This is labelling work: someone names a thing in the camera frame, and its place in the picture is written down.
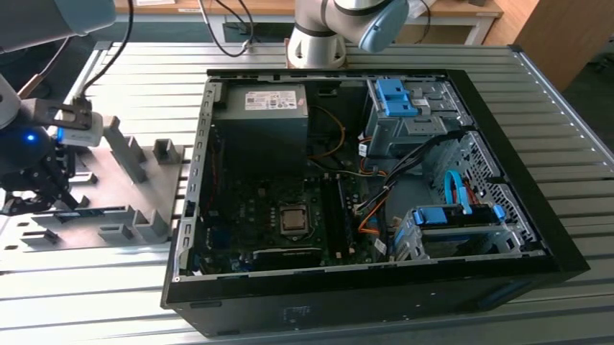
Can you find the silver CPU in socket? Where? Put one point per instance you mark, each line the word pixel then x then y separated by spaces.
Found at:
pixel 294 219

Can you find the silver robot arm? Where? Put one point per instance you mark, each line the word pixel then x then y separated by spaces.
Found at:
pixel 317 46

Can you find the black open PC case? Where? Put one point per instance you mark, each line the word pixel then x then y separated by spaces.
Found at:
pixel 383 294

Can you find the grey parts rack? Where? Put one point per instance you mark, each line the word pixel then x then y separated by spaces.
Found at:
pixel 96 194

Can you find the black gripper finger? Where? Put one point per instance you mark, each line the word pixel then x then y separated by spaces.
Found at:
pixel 24 205
pixel 60 183

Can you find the tall silver drive cage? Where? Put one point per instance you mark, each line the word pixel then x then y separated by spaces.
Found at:
pixel 413 133

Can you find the wooden cabinet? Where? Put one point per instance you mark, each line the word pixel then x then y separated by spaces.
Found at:
pixel 566 36

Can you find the large blue disk carrier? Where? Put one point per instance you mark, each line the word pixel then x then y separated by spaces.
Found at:
pixel 395 97

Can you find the green motherboard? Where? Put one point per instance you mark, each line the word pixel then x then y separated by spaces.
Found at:
pixel 250 205

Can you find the black graphics card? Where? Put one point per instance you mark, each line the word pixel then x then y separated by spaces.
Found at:
pixel 287 257

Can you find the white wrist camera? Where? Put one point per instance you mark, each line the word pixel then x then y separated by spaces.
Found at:
pixel 82 133

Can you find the low silver drive cage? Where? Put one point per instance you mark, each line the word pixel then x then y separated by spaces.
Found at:
pixel 417 244

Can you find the wooden desk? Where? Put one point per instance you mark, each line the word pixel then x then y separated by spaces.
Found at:
pixel 456 9

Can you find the grey power supply unit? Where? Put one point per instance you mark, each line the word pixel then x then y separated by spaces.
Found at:
pixel 262 125

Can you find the black camera bracket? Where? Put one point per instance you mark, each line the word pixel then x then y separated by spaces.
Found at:
pixel 48 109

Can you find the small blue disk carrier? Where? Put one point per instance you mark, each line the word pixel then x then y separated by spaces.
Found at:
pixel 434 217

